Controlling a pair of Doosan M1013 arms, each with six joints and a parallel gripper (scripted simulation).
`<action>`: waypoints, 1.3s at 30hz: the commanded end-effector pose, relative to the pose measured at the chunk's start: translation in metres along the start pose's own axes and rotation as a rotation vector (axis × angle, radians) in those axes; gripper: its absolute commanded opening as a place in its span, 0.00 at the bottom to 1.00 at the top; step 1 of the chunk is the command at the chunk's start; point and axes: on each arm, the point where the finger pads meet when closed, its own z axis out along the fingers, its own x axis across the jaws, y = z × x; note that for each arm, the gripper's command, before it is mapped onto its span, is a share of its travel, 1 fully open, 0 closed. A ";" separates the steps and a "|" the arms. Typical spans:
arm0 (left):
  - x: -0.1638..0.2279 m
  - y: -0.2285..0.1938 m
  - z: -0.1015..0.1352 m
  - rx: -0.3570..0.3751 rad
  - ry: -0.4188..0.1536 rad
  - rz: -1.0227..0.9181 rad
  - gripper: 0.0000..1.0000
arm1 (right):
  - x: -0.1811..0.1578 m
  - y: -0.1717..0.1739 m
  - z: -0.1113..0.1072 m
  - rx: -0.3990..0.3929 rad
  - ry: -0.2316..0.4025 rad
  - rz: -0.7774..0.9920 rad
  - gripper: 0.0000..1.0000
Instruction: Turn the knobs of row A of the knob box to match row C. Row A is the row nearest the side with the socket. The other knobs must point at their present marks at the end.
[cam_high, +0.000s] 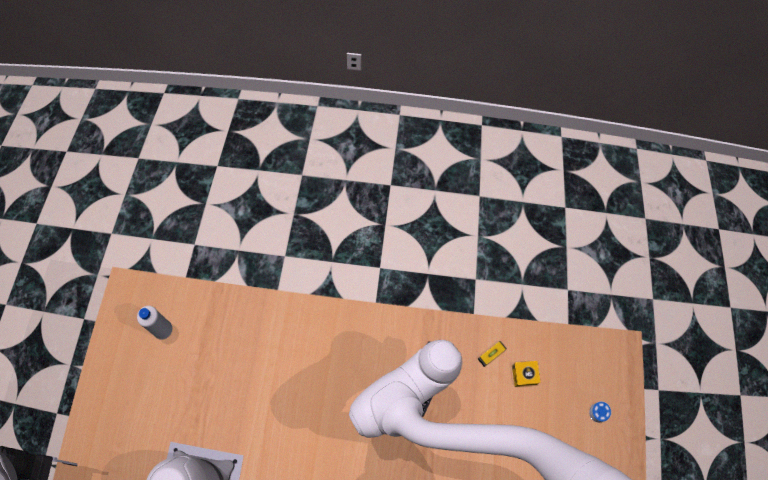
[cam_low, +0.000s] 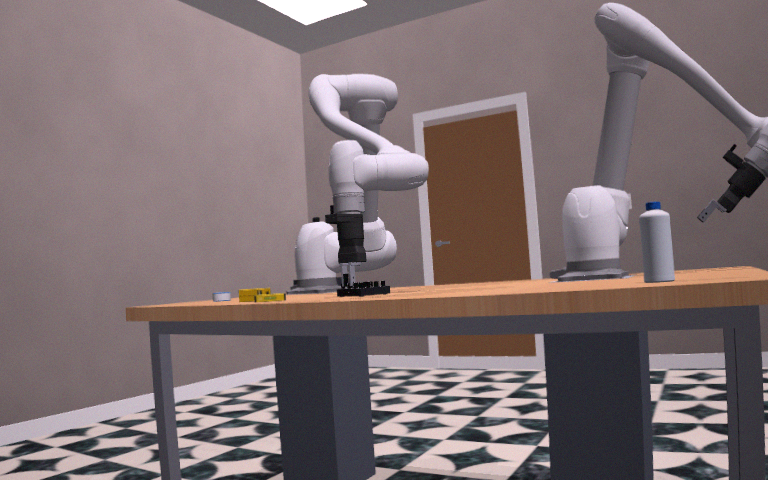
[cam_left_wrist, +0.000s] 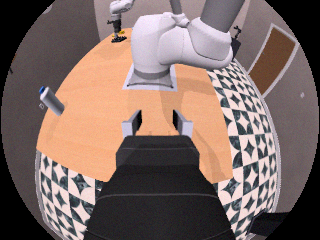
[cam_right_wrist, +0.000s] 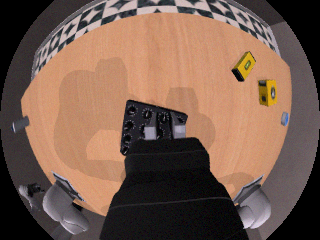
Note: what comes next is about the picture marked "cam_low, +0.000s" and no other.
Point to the yellow pocket level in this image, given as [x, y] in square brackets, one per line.
[270, 297]

